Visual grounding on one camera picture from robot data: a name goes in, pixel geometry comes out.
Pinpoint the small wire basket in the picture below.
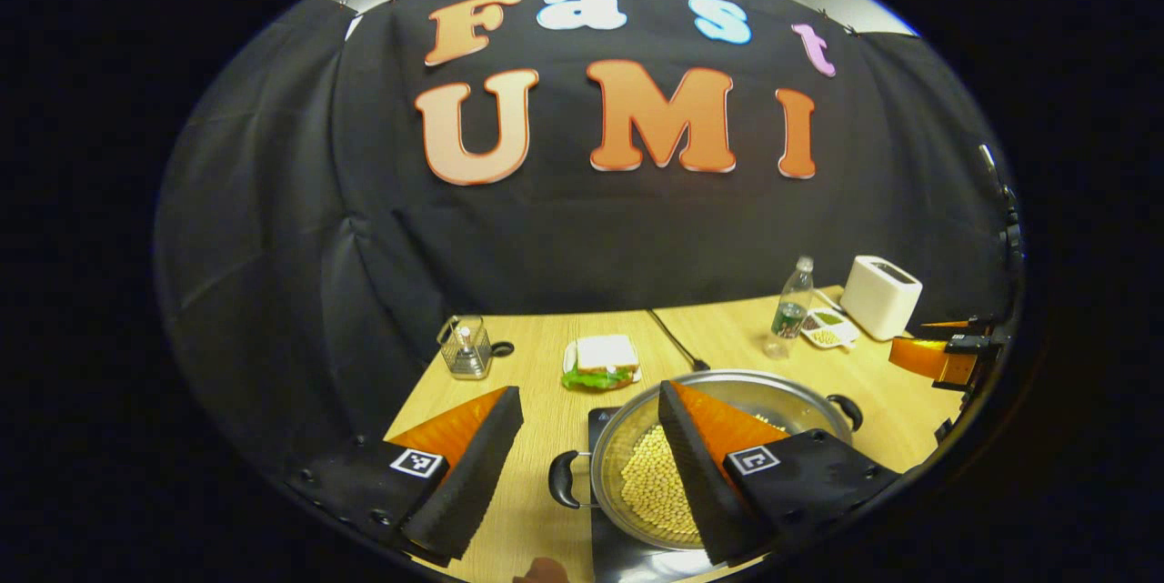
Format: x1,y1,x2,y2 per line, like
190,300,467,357
437,315,516,381

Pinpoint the white toaster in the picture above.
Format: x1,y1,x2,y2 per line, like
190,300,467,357
839,256,923,341

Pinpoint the black stand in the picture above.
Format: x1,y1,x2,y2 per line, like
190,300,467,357
978,142,1027,270

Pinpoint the clear plastic water bottle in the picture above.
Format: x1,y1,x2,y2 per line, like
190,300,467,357
766,256,816,359

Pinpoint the black induction cooktop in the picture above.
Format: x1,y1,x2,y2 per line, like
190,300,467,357
587,407,728,583

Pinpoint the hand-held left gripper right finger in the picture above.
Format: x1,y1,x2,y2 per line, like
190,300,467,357
657,380,903,566

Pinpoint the black cooktop power cable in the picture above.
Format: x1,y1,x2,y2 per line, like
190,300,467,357
647,308,711,374

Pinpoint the stainless steel pot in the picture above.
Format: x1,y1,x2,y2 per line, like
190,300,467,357
548,369,865,552

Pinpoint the black backdrop cloth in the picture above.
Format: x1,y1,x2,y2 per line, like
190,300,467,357
155,0,1019,484

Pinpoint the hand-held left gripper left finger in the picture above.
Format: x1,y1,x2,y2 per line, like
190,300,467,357
286,386,526,564

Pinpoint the pile of soybeans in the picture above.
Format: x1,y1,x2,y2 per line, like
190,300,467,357
620,415,788,548

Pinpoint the sandwich on white plate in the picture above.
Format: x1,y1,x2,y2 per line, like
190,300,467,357
562,335,643,391

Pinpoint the white divided bean tray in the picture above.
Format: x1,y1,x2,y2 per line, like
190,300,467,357
800,308,861,349

